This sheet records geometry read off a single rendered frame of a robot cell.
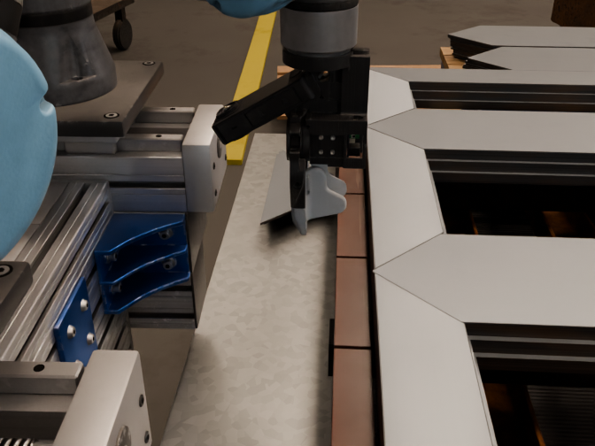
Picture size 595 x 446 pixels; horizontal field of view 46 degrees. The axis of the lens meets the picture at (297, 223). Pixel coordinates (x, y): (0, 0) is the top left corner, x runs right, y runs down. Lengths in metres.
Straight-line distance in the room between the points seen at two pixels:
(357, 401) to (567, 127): 0.73
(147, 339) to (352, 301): 1.35
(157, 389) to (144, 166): 1.18
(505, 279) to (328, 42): 0.34
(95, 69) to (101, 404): 0.47
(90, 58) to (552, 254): 0.59
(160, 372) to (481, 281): 1.32
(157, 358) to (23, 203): 1.75
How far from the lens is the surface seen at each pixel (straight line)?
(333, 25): 0.67
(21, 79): 0.29
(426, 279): 0.81
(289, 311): 1.05
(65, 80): 0.84
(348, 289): 0.85
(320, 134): 0.70
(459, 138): 1.18
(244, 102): 0.74
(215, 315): 1.05
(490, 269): 0.84
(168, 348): 2.08
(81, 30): 0.85
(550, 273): 0.85
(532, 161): 1.17
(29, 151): 0.31
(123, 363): 0.50
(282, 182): 1.33
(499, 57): 1.71
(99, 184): 0.85
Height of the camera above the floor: 1.31
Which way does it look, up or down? 30 degrees down
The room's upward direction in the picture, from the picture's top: straight up
